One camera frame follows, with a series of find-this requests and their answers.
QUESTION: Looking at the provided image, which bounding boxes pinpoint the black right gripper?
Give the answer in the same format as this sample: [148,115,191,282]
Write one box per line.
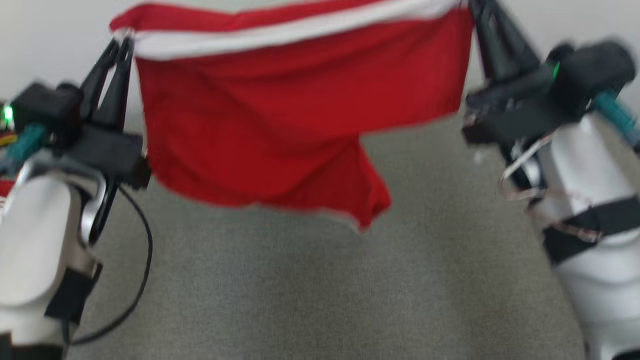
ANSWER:
[462,0,572,147]

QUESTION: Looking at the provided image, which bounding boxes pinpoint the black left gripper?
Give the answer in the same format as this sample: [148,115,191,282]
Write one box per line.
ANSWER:
[65,37,152,191]

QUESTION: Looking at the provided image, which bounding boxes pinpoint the red shorts with white stripe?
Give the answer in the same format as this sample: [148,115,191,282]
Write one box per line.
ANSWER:
[109,0,476,234]

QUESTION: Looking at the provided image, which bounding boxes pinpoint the right black cable teal plug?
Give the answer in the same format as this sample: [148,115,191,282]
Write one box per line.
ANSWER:
[591,90,640,152]

